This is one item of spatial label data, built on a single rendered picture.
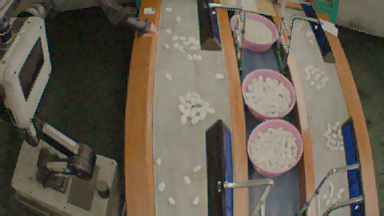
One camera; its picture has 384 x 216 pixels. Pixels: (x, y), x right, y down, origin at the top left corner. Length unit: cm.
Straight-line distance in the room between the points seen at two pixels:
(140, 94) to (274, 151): 60
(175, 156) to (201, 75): 41
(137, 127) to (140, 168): 19
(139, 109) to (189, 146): 25
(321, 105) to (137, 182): 94
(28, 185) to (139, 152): 78
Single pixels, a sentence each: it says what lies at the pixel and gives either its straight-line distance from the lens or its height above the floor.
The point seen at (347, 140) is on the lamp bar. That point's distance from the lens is 154.
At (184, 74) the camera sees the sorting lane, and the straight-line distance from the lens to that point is 201.
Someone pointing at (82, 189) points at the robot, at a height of 48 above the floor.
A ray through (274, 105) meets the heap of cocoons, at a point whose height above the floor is 74.
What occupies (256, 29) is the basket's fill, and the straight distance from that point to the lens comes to 230.
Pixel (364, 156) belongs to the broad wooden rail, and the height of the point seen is 77.
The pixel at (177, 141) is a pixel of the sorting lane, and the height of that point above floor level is 74.
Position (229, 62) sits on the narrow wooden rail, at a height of 76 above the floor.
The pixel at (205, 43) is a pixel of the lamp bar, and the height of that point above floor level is 108.
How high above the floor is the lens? 224
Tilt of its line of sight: 52 degrees down
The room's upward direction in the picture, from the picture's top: 3 degrees clockwise
